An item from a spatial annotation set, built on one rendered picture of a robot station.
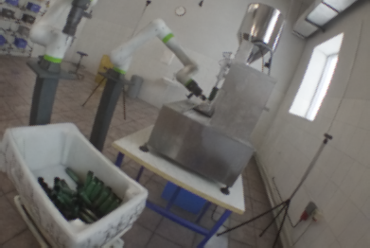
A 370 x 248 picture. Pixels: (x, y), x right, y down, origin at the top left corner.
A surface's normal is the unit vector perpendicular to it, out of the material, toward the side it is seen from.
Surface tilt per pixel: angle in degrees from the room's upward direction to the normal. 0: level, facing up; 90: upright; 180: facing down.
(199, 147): 90
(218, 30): 90
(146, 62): 90
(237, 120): 90
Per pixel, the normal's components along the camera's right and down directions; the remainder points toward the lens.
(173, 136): -0.23, 0.09
